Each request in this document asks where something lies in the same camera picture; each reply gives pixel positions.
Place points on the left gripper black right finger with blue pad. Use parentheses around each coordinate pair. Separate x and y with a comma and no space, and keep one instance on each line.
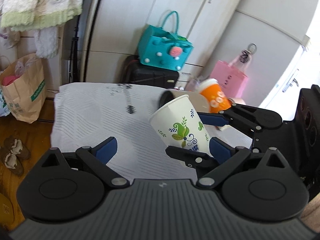
(262,186)

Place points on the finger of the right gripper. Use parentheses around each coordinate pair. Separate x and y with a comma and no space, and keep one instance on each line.
(201,162)
(243,118)

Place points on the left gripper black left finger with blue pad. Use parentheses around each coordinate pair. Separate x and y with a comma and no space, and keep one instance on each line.
(63,187)

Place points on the white paper cup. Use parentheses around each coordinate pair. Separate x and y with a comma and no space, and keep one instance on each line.
(181,128)

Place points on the orange coco paper cup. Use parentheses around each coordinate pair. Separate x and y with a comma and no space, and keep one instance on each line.
(216,98)

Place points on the beige cylindrical cup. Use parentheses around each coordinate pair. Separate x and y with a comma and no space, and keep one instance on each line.
(180,99)

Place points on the pink paper gift bag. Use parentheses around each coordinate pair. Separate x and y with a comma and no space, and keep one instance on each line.
(231,76)

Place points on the brown slippers pair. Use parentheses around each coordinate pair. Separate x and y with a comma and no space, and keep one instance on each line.
(13,152)

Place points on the black keyring on hook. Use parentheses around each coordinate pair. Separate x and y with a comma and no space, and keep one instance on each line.
(247,53)

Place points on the white patterned tablecloth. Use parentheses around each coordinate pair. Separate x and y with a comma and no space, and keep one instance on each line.
(86,114)

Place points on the white printed plastic bag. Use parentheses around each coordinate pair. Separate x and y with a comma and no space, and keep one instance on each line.
(4,110)

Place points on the brown paper shopping bag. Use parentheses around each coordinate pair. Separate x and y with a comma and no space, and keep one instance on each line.
(24,88)

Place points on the black suitcase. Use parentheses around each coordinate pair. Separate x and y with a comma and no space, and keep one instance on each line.
(136,73)

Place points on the teal felt handbag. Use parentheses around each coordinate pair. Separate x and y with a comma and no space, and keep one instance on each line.
(163,49)

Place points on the white wardrobe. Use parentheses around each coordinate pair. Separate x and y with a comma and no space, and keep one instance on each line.
(111,29)

